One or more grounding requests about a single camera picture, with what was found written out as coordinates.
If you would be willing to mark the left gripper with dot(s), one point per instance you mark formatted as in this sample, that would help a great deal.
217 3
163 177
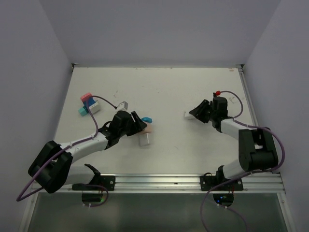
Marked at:
139 124

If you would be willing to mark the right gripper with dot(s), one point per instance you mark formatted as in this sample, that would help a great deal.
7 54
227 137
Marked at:
197 112

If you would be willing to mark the beige cube socket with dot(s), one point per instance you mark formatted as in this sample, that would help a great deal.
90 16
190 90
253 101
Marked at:
148 129

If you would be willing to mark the long white charger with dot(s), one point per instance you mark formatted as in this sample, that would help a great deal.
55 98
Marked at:
144 139

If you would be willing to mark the blue plug adapter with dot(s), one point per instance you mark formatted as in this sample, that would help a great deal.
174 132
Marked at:
147 119

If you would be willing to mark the white USB charger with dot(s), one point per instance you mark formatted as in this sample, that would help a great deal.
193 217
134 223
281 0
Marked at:
188 116

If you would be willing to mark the blue cube socket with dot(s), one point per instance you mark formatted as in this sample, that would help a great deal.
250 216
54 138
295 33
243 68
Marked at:
89 102

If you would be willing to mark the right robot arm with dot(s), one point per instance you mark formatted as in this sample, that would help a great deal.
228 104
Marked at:
256 147

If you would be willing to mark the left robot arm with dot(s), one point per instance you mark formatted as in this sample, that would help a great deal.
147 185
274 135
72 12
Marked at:
52 167

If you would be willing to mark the white plug adapter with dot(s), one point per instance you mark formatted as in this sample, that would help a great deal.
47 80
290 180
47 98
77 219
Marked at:
94 108

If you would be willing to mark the teal plug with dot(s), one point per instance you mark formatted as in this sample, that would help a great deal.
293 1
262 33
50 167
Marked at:
83 111

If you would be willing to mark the pink plug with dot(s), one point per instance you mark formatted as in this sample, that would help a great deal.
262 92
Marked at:
85 97

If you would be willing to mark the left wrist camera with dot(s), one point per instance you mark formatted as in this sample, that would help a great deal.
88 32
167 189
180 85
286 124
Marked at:
123 106

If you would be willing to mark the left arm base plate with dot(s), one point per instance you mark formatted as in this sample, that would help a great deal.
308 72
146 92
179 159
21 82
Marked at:
106 181

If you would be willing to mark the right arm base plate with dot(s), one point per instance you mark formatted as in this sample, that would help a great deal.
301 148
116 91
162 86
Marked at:
218 182

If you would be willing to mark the aluminium mounting rail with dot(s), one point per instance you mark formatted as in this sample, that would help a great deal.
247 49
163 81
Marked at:
190 183

